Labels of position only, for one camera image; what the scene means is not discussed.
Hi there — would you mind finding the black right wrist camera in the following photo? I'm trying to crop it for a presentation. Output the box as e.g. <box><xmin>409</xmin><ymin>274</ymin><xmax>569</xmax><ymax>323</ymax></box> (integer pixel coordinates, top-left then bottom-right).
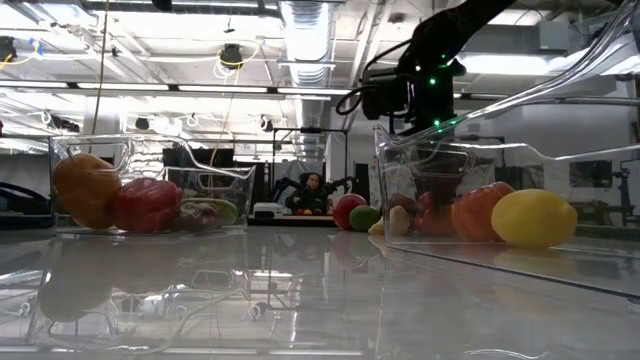
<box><xmin>360</xmin><ymin>67</ymin><xmax>416</xmax><ymax>121</ymax></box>

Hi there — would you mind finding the dark background furniture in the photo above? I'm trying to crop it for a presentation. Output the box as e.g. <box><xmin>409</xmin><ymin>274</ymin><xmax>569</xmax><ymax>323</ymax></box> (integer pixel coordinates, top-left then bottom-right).
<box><xmin>0</xmin><ymin>180</ymin><xmax>54</xmax><ymax>231</ymax></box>

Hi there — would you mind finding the green lime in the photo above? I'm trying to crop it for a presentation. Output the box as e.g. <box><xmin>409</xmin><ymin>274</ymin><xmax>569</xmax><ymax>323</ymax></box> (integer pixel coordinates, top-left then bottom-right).
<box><xmin>348</xmin><ymin>204</ymin><xmax>382</xmax><ymax>233</ymax></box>

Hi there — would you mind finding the yellow lemon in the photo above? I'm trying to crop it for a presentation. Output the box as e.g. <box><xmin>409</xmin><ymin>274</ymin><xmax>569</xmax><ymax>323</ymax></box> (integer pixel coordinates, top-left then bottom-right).
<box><xmin>490</xmin><ymin>188</ymin><xmax>579</xmax><ymax>249</ymax></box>

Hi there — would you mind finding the orange-red bell pepper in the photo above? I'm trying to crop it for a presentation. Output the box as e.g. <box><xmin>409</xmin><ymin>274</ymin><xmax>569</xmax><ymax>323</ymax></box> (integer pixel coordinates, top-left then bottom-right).
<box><xmin>450</xmin><ymin>181</ymin><xmax>516</xmax><ymax>244</ymax></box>

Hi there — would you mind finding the dark purple eggplant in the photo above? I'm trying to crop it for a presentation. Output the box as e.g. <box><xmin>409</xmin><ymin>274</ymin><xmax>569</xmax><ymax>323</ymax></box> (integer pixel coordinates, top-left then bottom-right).
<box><xmin>172</xmin><ymin>201</ymin><xmax>221</xmax><ymax>232</ymax></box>

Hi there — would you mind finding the orange bell pepper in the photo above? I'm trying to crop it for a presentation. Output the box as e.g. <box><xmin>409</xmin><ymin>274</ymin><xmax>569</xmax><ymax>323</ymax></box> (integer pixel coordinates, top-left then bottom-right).
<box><xmin>52</xmin><ymin>152</ymin><xmax>123</xmax><ymax>230</ymax></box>

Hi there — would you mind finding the red round apple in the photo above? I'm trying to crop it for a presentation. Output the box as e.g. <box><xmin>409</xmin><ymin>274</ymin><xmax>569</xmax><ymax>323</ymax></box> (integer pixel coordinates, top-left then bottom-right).
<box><xmin>332</xmin><ymin>193</ymin><xmax>369</xmax><ymax>232</ymax></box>

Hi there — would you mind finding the black ceiling camera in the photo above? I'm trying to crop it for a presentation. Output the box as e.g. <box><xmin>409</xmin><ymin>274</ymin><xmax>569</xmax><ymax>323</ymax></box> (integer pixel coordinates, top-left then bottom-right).
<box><xmin>218</xmin><ymin>43</ymin><xmax>245</xmax><ymax>70</ymax></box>

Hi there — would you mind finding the wooden background table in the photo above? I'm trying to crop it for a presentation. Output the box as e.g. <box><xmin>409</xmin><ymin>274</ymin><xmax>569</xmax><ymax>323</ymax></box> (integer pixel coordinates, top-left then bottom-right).
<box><xmin>248</xmin><ymin>214</ymin><xmax>341</xmax><ymax>229</ymax></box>

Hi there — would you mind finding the silver ventilation duct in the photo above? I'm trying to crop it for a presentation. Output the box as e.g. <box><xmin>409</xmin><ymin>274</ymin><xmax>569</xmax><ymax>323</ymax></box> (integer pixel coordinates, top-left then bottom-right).
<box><xmin>277</xmin><ymin>0</ymin><xmax>334</xmax><ymax>131</ymax></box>

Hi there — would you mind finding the green cucumber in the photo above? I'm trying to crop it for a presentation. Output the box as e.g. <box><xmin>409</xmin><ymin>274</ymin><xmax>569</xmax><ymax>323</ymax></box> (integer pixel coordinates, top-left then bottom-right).
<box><xmin>182</xmin><ymin>196</ymin><xmax>240</xmax><ymax>227</ymax></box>

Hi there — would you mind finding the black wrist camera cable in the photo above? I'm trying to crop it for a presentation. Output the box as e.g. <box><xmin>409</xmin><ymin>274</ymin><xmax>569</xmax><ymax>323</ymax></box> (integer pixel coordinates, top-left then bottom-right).
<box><xmin>335</xmin><ymin>39</ymin><xmax>416</xmax><ymax>117</ymax></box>

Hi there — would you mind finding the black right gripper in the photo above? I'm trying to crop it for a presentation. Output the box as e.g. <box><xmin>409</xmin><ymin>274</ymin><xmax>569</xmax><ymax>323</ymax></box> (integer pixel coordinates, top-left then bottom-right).
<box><xmin>399</xmin><ymin>52</ymin><xmax>471</xmax><ymax>199</ymax></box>

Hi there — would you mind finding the person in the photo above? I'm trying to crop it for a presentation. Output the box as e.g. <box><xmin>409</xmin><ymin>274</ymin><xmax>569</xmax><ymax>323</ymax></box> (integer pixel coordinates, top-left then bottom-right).
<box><xmin>289</xmin><ymin>172</ymin><xmax>334</xmax><ymax>215</ymax></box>

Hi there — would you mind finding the red bell pepper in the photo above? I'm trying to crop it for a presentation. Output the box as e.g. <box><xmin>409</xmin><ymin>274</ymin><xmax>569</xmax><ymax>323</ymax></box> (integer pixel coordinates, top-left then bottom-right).
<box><xmin>413</xmin><ymin>190</ymin><xmax>457</xmax><ymax>238</ymax></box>
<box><xmin>110</xmin><ymin>176</ymin><xmax>183</xmax><ymax>233</ymax></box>

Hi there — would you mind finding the white box device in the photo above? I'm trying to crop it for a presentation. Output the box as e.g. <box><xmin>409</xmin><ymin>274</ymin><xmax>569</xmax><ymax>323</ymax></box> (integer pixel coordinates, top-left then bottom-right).
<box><xmin>252</xmin><ymin>201</ymin><xmax>286</xmax><ymax>220</ymax></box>

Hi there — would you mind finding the black background stand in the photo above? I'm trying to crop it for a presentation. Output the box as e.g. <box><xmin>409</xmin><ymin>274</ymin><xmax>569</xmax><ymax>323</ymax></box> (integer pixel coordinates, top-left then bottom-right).
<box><xmin>612</xmin><ymin>167</ymin><xmax>640</xmax><ymax>226</ymax></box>

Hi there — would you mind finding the clear plastic basket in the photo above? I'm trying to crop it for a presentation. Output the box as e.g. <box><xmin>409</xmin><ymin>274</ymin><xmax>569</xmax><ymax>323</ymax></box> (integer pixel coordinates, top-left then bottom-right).
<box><xmin>48</xmin><ymin>133</ymin><xmax>257</xmax><ymax>236</ymax></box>
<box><xmin>373</xmin><ymin>0</ymin><xmax>640</xmax><ymax>301</ymax></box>

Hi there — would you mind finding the black metal background frame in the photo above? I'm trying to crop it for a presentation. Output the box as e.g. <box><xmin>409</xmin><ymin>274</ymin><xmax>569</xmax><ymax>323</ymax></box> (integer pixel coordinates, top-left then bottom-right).
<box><xmin>272</xmin><ymin>127</ymin><xmax>350</xmax><ymax>201</ymax></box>

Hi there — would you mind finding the white garlic bulb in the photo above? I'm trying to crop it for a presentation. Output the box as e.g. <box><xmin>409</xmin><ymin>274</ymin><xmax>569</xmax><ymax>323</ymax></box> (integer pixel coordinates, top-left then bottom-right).
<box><xmin>367</xmin><ymin>204</ymin><xmax>412</xmax><ymax>237</ymax></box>

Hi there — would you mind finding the yellow hanging cable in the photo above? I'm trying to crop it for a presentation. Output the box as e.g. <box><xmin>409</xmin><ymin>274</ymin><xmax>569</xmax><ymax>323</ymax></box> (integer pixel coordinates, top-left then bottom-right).
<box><xmin>89</xmin><ymin>0</ymin><xmax>111</xmax><ymax>136</ymax></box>

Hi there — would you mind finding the ceiling strip light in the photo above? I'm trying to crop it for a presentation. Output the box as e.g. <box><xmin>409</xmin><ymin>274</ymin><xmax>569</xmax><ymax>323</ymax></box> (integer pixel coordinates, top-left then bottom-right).
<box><xmin>177</xmin><ymin>84</ymin><xmax>270</xmax><ymax>94</ymax></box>
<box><xmin>276</xmin><ymin>87</ymin><xmax>351</xmax><ymax>97</ymax></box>
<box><xmin>77</xmin><ymin>82</ymin><xmax>171</xmax><ymax>92</ymax></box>

